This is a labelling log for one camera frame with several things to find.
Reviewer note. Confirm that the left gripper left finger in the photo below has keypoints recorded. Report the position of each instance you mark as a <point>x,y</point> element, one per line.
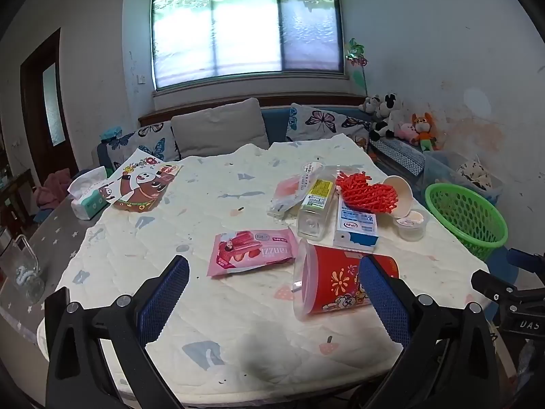
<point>132,322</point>

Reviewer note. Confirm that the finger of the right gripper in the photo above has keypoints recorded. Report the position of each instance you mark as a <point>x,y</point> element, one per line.
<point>497,290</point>
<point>533,263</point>

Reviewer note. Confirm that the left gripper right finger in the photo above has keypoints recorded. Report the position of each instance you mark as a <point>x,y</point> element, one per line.
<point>415,323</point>

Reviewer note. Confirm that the red cartoon paper cup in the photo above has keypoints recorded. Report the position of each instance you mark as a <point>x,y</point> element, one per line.
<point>326,279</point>

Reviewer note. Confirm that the blue white milk carton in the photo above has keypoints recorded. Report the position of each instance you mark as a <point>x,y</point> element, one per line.
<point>355,230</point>

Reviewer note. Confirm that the pink snack wrapper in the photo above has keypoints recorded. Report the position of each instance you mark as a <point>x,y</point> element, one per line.
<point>250,249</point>

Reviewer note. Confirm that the red foam fruit net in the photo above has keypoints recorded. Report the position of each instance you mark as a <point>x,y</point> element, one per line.
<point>360,195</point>

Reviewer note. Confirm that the clear bottle yellow label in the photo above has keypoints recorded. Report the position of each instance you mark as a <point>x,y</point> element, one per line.
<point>312,218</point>

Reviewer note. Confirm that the small pudding cup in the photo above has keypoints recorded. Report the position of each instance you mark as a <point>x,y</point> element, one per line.
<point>412,227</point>

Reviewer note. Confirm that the green plastic basket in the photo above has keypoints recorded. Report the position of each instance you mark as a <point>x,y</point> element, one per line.
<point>472,219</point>

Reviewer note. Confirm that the white quilted table cloth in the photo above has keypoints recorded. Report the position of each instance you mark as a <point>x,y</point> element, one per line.
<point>233,336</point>

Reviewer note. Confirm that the glass pitcher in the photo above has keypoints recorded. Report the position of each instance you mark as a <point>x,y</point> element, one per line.
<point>21,265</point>

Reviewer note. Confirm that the tissue pack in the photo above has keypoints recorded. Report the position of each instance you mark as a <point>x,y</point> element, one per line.
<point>86,200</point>

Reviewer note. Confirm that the cartoon bear paper bag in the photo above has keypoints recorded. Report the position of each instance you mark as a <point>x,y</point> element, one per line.
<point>139,183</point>

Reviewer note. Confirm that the clear storage bin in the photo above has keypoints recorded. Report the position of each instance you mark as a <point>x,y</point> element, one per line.
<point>451,167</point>

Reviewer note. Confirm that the pink clothes pile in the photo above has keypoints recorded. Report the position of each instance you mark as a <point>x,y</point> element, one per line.
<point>53,191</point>

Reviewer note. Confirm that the patterned folded cloth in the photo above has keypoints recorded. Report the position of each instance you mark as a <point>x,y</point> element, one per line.
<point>407,156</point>

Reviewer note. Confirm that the orange fox plush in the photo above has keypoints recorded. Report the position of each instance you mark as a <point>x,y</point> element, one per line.
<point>424,127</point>

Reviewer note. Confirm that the pink pig plush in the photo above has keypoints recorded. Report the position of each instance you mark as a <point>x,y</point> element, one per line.
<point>408,133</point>

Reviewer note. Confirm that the butterfly pillow left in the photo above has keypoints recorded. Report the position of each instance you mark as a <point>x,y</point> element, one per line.
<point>157,139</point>

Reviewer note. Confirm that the butterfly pillow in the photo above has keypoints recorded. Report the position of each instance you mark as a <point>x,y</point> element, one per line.
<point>311,123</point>
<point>157,139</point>

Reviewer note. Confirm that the clear plastic bag pink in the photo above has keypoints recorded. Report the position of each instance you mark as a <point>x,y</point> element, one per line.
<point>290,192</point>

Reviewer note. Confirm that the beige cushion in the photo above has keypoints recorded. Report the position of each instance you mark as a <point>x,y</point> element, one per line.
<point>220,130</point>

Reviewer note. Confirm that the cow plush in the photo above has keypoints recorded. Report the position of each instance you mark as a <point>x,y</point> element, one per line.
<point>388,111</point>

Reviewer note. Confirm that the grey plush toy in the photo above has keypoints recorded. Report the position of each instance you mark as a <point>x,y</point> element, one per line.
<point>370,105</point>

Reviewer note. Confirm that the dark wooden door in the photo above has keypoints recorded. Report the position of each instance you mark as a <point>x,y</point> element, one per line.
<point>43,112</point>

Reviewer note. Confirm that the butterfly pillow right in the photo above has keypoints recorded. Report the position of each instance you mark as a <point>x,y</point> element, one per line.
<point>311,123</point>

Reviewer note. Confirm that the blue sofa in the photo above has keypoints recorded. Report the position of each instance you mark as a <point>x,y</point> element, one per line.
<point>275,122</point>

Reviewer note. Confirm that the pinwheel toy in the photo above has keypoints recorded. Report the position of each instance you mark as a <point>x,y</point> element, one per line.
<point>357,61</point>

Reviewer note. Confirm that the window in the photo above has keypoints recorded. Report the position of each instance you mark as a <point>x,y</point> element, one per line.
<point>195,40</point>

